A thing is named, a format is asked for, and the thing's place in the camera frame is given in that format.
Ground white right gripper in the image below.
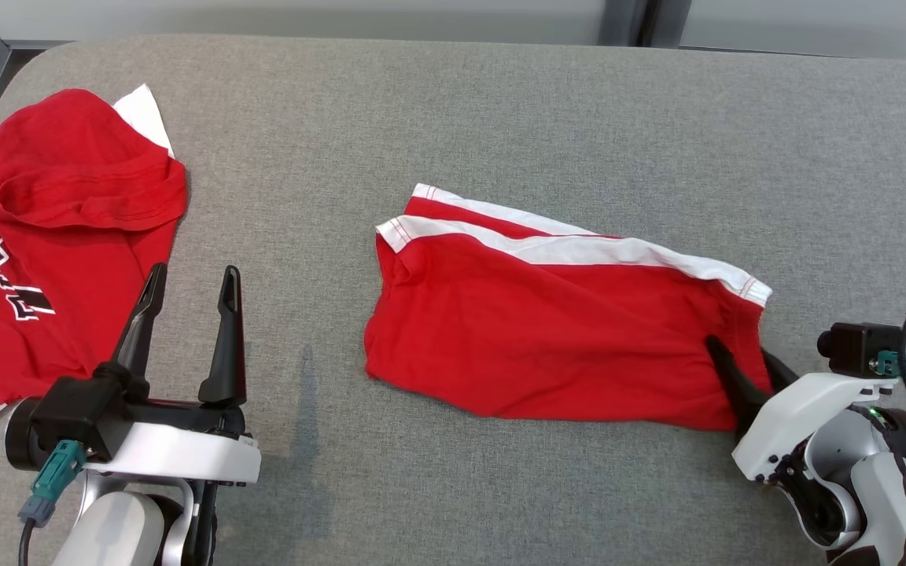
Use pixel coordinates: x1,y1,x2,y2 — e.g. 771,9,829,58
705,336,898,483

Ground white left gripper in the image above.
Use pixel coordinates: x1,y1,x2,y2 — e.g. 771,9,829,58
83,263,263,487

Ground red jersey with white sleeves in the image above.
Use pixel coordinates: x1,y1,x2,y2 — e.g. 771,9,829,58
0,83,189,457

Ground red shorts with white stripe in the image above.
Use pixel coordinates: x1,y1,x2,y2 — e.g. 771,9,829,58
364,183,774,432

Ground teal left cable connector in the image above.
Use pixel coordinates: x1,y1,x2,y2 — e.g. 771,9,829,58
19,440,86,526

